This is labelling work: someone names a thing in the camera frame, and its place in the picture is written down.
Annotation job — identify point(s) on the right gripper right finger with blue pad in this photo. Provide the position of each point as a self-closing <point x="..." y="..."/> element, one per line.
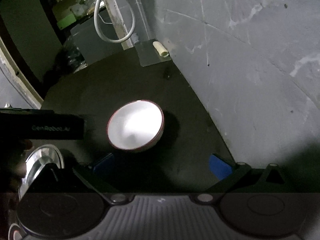
<point x="243" y="178"/>

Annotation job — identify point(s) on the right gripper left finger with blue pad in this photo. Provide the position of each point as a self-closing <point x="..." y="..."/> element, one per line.
<point x="94" y="175"/>

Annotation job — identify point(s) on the stainless steel plate with sticker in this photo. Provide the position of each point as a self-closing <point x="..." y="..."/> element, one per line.
<point x="37" y="160"/>

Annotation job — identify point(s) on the white enamel bowl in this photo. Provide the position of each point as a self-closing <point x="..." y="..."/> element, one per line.
<point x="136" y="126"/>

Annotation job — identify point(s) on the green box in background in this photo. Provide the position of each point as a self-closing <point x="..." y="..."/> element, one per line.
<point x="66" y="21"/>

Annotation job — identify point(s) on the cleaver with cream handle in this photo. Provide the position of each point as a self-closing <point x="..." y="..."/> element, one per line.
<point x="148" y="55"/>

